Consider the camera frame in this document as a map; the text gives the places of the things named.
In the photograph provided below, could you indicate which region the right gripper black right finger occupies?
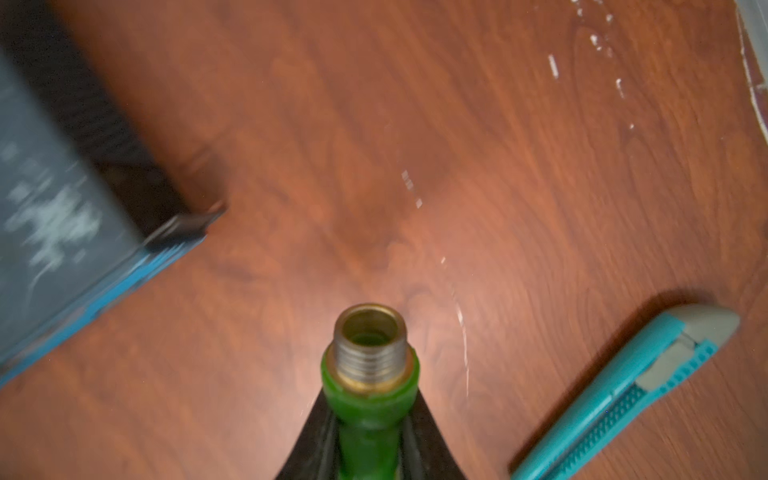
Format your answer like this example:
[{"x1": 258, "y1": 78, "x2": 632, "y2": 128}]
[{"x1": 400, "y1": 391, "x2": 466, "y2": 480}]

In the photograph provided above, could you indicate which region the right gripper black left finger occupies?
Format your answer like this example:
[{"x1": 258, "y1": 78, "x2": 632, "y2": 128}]
[{"x1": 276, "y1": 391, "x2": 340, "y2": 480}]

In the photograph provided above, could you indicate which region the green pipe tee fitting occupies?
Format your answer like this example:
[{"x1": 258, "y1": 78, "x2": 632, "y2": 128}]
[{"x1": 321, "y1": 303, "x2": 420, "y2": 479}]

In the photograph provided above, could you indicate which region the teal utility knife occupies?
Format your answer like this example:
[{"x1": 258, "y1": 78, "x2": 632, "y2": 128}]
[{"x1": 510, "y1": 304, "x2": 741, "y2": 479}]

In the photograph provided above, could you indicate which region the blue grey network switch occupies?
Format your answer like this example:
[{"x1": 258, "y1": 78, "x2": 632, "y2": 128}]
[{"x1": 1, "y1": 1, "x2": 226, "y2": 382}]

